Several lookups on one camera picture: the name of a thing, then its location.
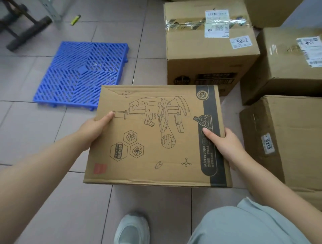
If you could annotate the person's left hand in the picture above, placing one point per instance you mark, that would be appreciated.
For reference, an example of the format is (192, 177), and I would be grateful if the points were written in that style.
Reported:
(91, 130)

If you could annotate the person's right hand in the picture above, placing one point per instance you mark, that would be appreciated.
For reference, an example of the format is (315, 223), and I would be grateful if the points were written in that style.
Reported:
(227, 147)

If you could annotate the person's right thumb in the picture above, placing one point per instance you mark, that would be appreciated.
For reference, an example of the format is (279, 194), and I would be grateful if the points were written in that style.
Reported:
(212, 137)

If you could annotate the person's left thumb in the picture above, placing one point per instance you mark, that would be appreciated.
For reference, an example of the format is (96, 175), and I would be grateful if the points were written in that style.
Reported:
(105, 118)

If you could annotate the printed cardboard box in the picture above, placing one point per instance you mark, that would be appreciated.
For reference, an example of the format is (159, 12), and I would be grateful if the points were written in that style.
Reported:
(158, 135)

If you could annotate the person's right forearm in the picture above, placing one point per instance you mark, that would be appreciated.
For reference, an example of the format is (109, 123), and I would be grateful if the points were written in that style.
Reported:
(279, 191)

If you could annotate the person's left forearm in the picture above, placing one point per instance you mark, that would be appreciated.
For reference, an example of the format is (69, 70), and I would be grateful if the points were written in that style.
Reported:
(35, 181)

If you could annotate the blue plastic grid pallet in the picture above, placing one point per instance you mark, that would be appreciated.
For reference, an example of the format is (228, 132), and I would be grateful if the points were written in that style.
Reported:
(80, 74)

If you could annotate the worn cardboard box with sticker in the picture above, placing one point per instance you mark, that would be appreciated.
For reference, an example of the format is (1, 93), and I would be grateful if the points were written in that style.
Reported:
(284, 143)

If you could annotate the large taped cardboard box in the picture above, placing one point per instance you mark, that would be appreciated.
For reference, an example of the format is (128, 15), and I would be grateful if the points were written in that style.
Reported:
(208, 47)

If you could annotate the person's light green trousers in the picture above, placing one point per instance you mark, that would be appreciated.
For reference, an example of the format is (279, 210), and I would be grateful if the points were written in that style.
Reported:
(249, 223)

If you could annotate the cardboard box with white label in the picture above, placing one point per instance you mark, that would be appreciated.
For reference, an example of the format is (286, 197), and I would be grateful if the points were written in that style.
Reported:
(284, 65)

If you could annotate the yellow utility knife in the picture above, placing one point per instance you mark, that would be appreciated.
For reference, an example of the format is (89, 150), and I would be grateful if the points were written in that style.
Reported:
(75, 19)

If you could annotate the person's white shoe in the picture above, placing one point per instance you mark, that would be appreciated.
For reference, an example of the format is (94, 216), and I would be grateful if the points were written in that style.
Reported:
(131, 229)

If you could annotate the grey metal shelf leg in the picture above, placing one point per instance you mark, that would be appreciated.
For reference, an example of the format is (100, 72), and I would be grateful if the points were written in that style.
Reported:
(51, 11)

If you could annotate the dark metal stand base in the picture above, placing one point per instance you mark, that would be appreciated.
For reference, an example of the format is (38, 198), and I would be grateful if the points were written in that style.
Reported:
(20, 22)

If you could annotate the plain cardboard box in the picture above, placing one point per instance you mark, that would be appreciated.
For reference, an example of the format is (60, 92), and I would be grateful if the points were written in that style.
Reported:
(271, 11)

